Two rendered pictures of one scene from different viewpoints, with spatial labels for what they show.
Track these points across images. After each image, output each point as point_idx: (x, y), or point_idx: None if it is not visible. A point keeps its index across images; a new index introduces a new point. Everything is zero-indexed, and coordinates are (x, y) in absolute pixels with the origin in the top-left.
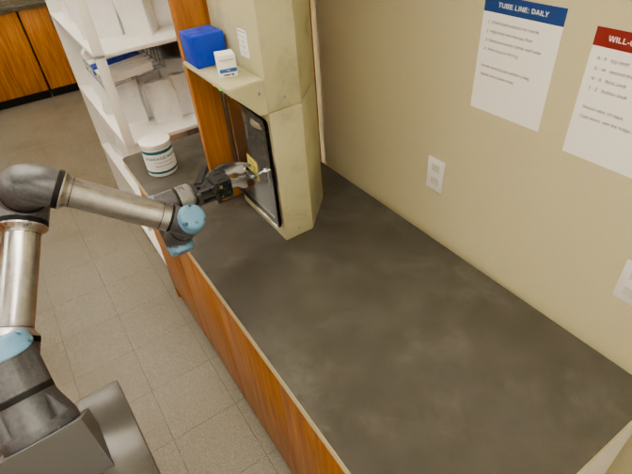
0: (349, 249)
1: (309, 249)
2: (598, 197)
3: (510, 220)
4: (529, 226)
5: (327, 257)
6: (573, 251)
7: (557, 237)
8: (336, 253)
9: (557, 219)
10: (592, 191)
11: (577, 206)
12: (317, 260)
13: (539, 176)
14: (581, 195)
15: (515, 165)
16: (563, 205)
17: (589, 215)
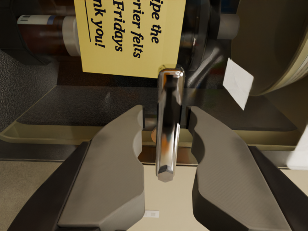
0: (51, 164)
1: (6, 177)
2: (180, 199)
3: (145, 173)
4: (149, 181)
5: (30, 189)
6: (148, 197)
7: (151, 191)
8: (39, 176)
9: (161, 190)
10: (182, 197)
11: (172, 195)
12: (16, 202)
13: (179, 181)
14: (178, 195)
15: (181, 172)
16: (169, 191)
17: (170, 198)
